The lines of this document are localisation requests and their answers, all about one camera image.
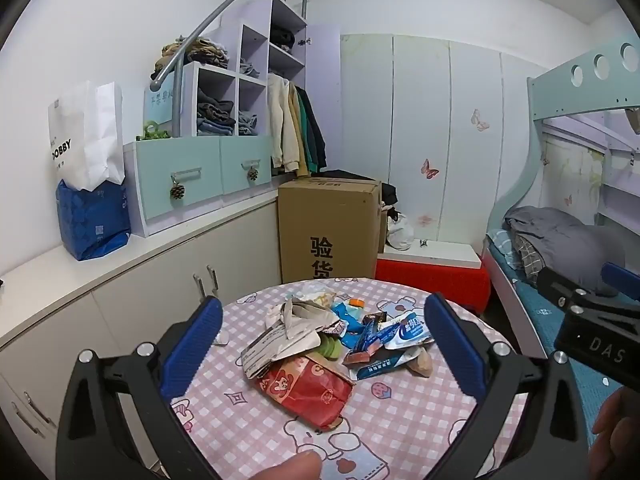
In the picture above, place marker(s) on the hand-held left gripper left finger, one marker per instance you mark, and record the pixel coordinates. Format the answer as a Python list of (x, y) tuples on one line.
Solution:
[(192, 347)]

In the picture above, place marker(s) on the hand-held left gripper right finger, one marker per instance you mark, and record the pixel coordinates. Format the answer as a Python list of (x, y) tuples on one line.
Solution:
[(457, 345)]

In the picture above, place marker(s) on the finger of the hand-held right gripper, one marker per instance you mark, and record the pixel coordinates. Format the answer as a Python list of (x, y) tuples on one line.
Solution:
[(622, 282), (565, 287)]

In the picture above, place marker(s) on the tan paper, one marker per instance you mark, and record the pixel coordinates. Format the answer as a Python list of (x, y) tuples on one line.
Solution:
[(420, 362)]

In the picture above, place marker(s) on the large blue white wrapper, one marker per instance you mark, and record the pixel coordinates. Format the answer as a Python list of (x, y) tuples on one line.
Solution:
[(405, 332)]

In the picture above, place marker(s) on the printed white paper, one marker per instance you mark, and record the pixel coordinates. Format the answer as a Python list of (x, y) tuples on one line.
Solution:
[(272, 350)]

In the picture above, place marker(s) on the dark brown chocolate wrapper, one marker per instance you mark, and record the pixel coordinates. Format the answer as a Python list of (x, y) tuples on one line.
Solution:
[(375, 318)]

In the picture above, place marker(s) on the blue stick wrapper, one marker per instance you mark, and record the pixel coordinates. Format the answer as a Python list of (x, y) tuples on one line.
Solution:
[(365, 337)]

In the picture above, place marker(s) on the brown snack wrapper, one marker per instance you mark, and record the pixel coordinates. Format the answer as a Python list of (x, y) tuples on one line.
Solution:
[(356, 357)]

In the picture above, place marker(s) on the beige paper wrapper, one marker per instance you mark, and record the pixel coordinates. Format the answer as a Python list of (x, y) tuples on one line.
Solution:
[(300, 312)]

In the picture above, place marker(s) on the light blue wrapper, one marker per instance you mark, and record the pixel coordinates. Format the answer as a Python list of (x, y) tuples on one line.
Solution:
[(347, 317)]

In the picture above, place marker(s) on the red snack bag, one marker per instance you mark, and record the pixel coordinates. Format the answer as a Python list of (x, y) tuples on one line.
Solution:
[(305, 390)]

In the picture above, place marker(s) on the green wrapper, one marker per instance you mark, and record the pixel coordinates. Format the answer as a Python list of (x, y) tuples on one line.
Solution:
[(330, 346)]

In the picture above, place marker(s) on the white tissue packet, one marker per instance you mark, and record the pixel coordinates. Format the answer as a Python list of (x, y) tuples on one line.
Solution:
[(317, 294)]

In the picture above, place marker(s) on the person's right hand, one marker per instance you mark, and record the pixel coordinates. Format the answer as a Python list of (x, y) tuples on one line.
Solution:
[(620, 425)]

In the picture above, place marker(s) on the person's left hand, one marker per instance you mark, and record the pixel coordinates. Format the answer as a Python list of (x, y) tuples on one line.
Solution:
[(292, 467)]

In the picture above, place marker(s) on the blue bedsheet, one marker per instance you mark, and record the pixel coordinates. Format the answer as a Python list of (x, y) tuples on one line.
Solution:
[(540, 310)]

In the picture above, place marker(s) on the grey quilt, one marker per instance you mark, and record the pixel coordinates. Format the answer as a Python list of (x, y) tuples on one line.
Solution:
[(575, 240)]

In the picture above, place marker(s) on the plaid cloth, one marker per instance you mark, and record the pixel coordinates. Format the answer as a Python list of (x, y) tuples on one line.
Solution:
[(527, 255)]

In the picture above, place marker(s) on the red storage bench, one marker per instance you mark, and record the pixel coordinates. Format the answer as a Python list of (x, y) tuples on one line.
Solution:
[(430, 280)]

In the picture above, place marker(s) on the pink checked tablecloth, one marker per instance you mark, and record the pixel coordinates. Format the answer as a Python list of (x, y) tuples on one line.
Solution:
[(400, 420)]

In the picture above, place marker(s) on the white low cabinet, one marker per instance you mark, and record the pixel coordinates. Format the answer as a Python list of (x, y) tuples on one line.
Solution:
[(125, 280)]

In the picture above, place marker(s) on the white plastic bag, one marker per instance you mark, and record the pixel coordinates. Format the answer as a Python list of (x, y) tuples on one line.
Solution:
[(400, 232)]

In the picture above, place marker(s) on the faded pink butterfly sticker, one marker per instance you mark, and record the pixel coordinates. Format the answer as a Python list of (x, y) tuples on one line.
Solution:
[(424, 219)]

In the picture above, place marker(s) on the pine cone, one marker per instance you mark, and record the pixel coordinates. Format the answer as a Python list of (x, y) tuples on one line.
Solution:
[(253, 174), (177, 191)]

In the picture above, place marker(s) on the blue patterned bag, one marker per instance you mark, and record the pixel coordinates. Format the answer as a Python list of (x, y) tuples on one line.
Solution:
[(92, 222)]

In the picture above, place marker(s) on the stair storage cabinet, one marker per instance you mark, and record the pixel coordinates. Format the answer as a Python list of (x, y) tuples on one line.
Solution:
[(180, 170)]

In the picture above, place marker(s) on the large cardboard box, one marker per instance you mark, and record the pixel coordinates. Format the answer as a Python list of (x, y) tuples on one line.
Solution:
[(325, 225)]

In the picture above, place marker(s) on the pale butterfly sticker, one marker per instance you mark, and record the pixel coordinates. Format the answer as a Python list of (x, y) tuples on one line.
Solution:
[(479, 120)]

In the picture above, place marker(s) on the folded grey clothes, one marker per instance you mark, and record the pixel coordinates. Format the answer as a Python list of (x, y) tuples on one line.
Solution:
[(247, 122)]

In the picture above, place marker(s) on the folded dark clothes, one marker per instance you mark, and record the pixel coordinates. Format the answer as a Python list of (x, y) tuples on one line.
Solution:
[(215, 115)]

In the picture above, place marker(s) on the white paper bag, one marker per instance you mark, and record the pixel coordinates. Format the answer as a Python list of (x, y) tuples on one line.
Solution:
[(85, 135)]

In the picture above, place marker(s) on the cream hanging hoodie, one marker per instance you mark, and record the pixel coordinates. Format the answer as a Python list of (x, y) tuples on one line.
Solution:
[(282, 125)]

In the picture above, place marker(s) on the green hanging garment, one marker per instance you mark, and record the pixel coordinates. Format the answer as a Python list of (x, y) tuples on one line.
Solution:
[(305, 135)]

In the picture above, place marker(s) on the white wardrobe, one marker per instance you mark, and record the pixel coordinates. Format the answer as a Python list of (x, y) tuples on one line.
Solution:
[(430, 85)]

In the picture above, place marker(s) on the dark hanging jacket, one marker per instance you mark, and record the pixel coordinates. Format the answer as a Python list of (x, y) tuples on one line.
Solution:
[(316, 130)]

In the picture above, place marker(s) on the pile of brown clothes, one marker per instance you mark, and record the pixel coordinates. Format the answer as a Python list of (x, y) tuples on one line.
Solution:
[(200, 52)]

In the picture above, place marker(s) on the black clothes in cubby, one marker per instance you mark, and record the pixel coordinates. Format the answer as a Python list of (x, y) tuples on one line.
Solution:
[(281, 37)]

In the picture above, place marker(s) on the grey metal handrail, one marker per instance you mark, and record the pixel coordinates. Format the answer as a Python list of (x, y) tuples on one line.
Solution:
[(220, 2)]

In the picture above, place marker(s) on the bunk bed frame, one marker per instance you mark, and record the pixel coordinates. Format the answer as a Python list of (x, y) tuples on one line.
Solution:
[(555, 90)]

